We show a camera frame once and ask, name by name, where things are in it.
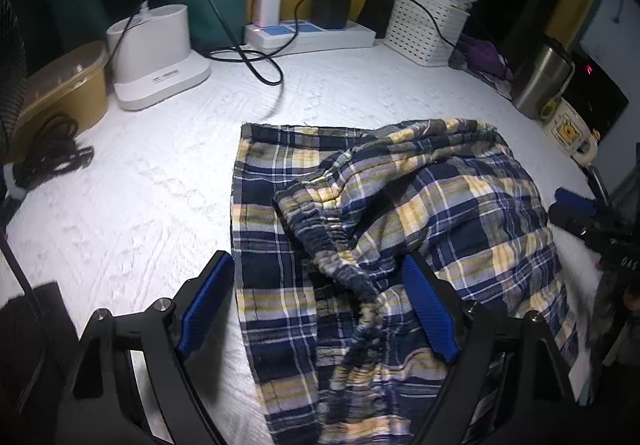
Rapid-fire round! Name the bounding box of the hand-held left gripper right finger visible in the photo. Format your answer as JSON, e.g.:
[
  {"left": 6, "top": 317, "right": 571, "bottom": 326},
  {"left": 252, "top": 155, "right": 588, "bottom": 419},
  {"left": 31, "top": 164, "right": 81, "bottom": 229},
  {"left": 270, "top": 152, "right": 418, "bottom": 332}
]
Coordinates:
[{"left": 401, "top": 252, "right": 576, "bottom": 445}]

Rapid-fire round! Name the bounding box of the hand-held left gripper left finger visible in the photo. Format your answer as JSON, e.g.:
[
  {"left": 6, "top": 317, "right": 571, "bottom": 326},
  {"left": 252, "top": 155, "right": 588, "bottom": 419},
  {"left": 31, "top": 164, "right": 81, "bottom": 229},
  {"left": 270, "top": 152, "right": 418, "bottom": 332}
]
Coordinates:
[{"left": 65, "top": 250, "right": 236, "bottom": 445}]

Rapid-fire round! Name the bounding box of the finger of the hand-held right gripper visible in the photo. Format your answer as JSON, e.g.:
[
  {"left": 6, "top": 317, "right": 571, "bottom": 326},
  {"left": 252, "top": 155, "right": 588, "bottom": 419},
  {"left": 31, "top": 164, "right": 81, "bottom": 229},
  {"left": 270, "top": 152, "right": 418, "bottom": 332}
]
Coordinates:
[
  {"left": 554, "top": 188, "right": 597, "bottom": 218},
  {"left": 549, "top": 205, "right": 596, "bottom": 238}
]

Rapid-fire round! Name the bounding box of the blue plaid shirt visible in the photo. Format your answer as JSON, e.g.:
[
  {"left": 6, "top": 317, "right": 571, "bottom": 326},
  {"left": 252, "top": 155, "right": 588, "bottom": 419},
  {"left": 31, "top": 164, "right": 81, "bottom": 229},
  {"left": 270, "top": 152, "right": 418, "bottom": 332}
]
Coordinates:
[{"left": 231, "top": 118, "right": 583, "bottom": 445}]

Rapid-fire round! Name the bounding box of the cream cartoon mug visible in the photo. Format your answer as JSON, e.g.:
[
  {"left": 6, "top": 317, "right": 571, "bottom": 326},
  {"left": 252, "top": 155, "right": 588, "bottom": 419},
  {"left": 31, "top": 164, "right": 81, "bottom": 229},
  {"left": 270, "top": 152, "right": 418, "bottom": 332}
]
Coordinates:
[{"left": 542, "top": 100, "right": 601, "bottom": 168}]

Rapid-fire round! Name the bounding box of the black monitor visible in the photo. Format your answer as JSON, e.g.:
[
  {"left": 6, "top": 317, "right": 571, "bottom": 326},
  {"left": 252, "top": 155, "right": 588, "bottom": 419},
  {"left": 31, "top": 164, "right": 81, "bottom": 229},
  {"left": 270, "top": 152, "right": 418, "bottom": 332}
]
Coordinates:
[{"left": 567, "top": 48, "right": 630, "bottom": 141}]

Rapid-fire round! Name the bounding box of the steel tumbler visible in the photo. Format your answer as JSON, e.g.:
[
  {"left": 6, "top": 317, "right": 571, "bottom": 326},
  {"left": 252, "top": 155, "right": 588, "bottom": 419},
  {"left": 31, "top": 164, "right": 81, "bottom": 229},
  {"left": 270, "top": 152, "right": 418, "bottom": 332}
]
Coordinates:
[{"left": 510, "top": 36, "right": 576, "bottom": 121}]

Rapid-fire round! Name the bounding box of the white textured tablecloth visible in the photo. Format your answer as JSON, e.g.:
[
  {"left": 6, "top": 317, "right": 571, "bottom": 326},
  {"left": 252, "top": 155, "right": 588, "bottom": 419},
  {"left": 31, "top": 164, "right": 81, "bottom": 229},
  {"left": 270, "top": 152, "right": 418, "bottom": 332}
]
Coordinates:
[{"left": 0, "top": 38, "right": 601, "bottom": 445}]

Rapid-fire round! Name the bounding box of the purple cloth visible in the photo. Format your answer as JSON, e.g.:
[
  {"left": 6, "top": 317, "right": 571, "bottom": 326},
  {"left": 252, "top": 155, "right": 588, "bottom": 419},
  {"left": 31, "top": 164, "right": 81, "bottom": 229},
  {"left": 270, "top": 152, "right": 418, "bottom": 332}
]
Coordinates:
[{"left": 457, "top": 35, "right": 513, "bottom": 81}]

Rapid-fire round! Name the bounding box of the black cloth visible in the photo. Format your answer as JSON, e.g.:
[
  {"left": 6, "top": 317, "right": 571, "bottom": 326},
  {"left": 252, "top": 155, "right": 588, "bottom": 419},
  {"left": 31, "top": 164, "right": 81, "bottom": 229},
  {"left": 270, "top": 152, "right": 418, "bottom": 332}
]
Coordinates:
[{"left": 0, "top": 280, "right": 66, "bottom": 426}]

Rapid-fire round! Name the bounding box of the white plastic basket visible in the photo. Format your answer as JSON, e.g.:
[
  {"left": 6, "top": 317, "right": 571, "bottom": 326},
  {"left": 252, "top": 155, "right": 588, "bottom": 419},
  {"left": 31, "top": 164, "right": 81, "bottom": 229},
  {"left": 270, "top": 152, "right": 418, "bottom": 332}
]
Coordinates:
[{"left": 382, "top": 0, "right": 472, "bottom": 68}]

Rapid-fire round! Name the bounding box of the white desk lamp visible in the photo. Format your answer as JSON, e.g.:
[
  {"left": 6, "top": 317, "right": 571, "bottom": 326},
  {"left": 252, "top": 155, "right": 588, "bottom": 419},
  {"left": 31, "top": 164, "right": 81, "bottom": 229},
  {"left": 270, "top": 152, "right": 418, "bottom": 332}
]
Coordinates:
[{"left": 106, "top": 0, "right": 212, "bottom": 112}]

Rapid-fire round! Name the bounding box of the tan lidded container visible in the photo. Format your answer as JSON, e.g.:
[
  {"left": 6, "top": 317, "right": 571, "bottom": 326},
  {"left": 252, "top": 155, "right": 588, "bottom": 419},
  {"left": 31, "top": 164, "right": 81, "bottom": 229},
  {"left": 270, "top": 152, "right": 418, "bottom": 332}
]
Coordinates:
[{"left": 10, "top": 41, "right": 110, "bottom": 161}]

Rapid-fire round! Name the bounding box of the white power strip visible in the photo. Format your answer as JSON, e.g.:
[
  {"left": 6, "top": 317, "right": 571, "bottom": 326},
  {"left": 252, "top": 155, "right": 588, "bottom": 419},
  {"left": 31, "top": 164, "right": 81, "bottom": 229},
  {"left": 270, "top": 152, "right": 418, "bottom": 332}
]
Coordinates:
[{"left": 244, "top": 19, "right": 377, "bottom": 53}]

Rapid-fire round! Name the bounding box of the black mesh fan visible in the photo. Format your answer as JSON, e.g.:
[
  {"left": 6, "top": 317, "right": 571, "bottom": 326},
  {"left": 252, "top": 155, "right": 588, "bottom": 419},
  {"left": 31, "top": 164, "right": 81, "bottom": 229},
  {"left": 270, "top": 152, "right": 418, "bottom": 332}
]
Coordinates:
[{"left": 0, "top": 0, "right": 31, "bottom": 206}]

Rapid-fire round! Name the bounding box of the white charger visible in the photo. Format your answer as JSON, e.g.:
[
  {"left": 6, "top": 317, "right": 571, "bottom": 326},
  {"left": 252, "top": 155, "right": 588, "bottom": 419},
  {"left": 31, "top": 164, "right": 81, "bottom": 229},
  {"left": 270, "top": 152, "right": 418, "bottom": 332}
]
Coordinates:
[{"left": 252, "top": 0, "right": 282, "bottom": 26}]

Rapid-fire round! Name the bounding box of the black charger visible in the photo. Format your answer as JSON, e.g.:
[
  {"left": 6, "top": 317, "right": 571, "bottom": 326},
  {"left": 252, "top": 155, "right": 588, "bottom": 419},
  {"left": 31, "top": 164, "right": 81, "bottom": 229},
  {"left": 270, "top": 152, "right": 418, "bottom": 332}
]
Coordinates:
[{"left": 312, "top": 0, "right": 353, "bottom": 29}]

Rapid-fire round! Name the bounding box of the black cable bundle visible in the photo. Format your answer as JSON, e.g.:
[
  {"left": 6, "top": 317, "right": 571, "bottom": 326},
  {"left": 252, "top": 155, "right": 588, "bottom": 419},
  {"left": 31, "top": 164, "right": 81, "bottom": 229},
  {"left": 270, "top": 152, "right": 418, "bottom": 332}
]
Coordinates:
[{"left": 10, "top": 114, "right": 96, "bottom": 191}]

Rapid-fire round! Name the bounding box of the black charger cable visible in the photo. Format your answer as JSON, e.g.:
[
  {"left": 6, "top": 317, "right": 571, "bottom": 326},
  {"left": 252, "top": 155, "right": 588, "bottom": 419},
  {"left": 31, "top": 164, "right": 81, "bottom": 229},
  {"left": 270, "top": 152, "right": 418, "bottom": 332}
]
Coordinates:
[{"left": 325, "top": 0, "right": 458, "bottom": 48}]

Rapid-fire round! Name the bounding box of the black lamp cable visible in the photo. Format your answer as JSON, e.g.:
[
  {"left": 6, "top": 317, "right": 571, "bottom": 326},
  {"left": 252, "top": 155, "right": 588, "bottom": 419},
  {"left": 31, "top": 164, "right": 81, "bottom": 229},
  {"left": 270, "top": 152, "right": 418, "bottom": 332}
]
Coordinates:
[{"left": 127, "top": 0, "right": 313, "bottom": 87}]

